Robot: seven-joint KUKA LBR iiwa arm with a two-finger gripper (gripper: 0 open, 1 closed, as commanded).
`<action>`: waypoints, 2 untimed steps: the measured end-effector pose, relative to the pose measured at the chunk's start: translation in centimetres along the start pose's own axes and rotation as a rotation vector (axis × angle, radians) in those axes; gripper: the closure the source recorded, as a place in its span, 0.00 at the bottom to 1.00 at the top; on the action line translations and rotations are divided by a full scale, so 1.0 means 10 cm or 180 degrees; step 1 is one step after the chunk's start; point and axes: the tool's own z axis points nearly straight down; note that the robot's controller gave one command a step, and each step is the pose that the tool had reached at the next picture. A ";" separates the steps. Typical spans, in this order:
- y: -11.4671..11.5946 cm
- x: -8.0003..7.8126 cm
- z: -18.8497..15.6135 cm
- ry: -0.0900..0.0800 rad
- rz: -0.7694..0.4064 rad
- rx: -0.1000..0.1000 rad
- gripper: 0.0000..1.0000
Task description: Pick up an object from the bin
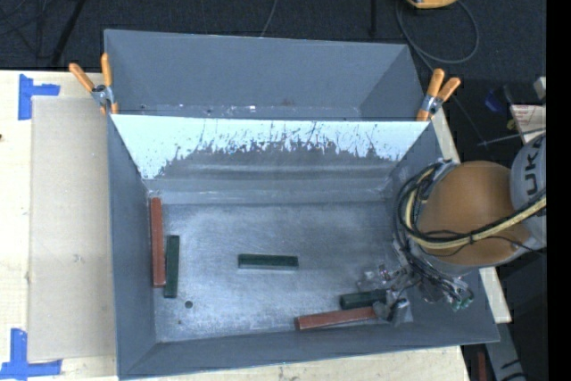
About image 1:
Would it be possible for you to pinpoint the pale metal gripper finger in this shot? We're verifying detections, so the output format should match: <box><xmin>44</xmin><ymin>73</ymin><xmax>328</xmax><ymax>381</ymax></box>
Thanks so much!
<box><xmin>372</xmin><ymin>297</ymin><xmax>412</xmax><ymax>326</ymax></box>
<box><xmin>356</xmin><ymin>264</ymin><xmax>405</xmax><ymax>289</ymax></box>

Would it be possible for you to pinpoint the dark green flat block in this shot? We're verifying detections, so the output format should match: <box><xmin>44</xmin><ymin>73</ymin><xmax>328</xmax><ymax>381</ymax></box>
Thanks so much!
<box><xmin>162</xmin><ymin>235</ymin><xmax>181</xmax><ymax>299</ymax></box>
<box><xmin>339</xmin><ymin>288</ymin><xmax>389</xmax><ymax>311</ymax></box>
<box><xmin>236</xmin><ymin>253</ymin><xmax>300</xmax><ymax>270</ymax></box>

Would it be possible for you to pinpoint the red-brown flat block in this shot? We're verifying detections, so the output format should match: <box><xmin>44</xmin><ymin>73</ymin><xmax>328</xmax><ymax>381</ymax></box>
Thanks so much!
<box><xmin>149</xmin><ymin>196</ymin><xmax>168</xmax><ymax>288</ymax></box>
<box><xmin>294</xmin><ymin>305</ymin><xmax>381</xmax><ymax>332</ymax></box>

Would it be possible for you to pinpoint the grey metal bin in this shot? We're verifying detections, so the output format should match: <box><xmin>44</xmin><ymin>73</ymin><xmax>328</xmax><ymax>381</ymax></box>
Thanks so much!
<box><xmin>103</xmin><ymin>29</ymin><xmax>501</xmax><ymax>380</ymax></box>

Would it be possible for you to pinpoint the pale flat board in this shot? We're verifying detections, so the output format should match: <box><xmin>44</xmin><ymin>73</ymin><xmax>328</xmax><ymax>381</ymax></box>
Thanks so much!
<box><xmin>26</xmin><ymin>95</ymin><xmax>119</xmax><ymax>365</ymax></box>

